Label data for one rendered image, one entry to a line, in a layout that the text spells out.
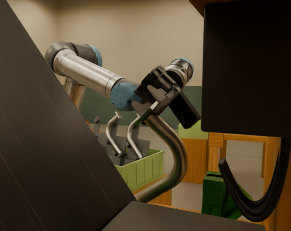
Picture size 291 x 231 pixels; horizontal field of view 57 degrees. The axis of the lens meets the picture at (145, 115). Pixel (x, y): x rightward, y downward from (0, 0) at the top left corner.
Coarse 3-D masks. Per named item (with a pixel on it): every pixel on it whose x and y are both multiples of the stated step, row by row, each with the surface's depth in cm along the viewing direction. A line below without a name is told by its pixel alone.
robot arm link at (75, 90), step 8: (80, 48) 99; (88, 48) 102; (96, 48) 106; (80, 56) 98; (88, 56) 101; (96, 56) 104; (96, 64) 105; (72, 80) 103; (64, 88) 108; (72, 88) 106; (80, 88) 107; (72, 96) 107; (80, 96) 109; (80, 104) 112
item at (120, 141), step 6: (114, 126) 182; (114, 132) 181; (120, 138) 178; (126, 138) 175; (108, 144) 181; (120, 144) 176; (108, 150) 180; (114, 156) 177; (114, 162) 169; (120, 162) 168
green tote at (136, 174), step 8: (152, 152) 177; (160, 152) 169; (136, 160) 151; (144, 160) 156; (152, 160) 163; (160, 160) 170; (120, 168) 140; (128, 168) 145; (136, 168) 150; (144, 168) 157; (152, 168) 164; (160, 168) 170; (128, 176) 145; (136, 176) 151; (144, 176) 158; (152, 176) 164; (160, 176) 172; (128, 184) 146; (136, 184) 152; (144, 184) 158
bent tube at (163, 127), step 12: (144, 120) 53; (156, 120) 52; (156, 132) 53; (168, 132) 53; (168, 144) 53; (180, 144) 53; (180, 156) 53; (180, 168) 54; (168, 180) 57; (180, 180) 56; (144, 192) 61; (156, 192) 59
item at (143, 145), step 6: (138, 126) 172; (132, 132) 173; (138, 132) 172; (132, 138) 172; (138, 144) 169; (144, 144) 166; (132, 150) 170; (144, 150) 165; (132, 156) 169; (126, 162) 164
